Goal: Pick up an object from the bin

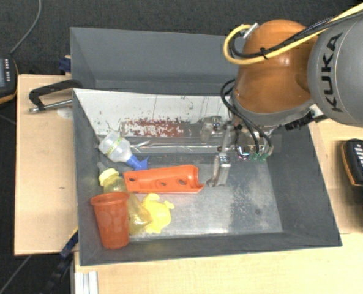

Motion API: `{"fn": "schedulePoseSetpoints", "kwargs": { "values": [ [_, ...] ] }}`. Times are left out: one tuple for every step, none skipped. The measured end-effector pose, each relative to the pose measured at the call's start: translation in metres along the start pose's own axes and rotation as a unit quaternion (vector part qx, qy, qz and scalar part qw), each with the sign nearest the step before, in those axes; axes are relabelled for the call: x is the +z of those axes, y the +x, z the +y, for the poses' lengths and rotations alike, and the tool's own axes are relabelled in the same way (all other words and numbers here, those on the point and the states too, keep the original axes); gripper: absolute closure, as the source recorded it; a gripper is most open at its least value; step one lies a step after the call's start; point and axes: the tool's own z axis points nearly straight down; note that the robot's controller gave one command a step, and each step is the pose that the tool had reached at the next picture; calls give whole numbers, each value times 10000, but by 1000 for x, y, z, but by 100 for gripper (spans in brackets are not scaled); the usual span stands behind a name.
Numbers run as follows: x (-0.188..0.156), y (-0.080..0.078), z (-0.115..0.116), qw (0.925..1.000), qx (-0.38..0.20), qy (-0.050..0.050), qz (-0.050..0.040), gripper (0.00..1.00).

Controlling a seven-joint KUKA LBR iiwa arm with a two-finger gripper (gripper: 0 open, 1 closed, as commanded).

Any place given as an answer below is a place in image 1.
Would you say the yellow toy duck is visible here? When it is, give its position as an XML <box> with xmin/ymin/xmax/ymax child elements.
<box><xmin>141</xmin><ymin>192</ymin><xmax>176</xmax><ymax>235</ymax></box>

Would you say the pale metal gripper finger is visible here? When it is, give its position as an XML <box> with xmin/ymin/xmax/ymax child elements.
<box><xmin>206</xmin><ymin>155</ymin><xmax>222</xmax><ymax>187</ymax></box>
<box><xmin>217</xmin><ymin>153</ymin><xmax>232</xmax><ymax>187</ymax></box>

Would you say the orange plastic shell with holes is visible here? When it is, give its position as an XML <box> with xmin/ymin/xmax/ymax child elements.
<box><xmin>122</xmin><ymin>164</ymin><xmax>205</xmax><ymax>194</ymax></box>

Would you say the orange-red plastic cup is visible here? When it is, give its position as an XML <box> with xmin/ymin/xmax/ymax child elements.
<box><xmin>90</xmin><ymin>191</ymin><xmax>131</xmax><ymax>251</ymax></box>

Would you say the yellow clear plastic bottle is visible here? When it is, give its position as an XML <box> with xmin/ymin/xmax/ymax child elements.
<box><xmin>98</xmin><ymin>167</ymin><xmax>154</xmax><ymax>236</ymax></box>

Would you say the pale wood flat board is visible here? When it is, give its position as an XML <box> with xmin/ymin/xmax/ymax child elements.
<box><xmin>14</xmin><ymin>73</ymin><xmax>79</xmax><ymax>256</ymax></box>

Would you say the grey metal bin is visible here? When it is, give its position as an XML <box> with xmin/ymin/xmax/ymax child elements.
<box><xmin>69</xmin><ymin>26</ymin><xmax>343</xmax><ymax>266</ymax></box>

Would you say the white spray bottle blue nozzle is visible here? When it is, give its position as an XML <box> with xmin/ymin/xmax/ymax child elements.
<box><xmin>97</xmin><ymin>131</ymin><xmax>150</xmax><ymax>172</ymax></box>

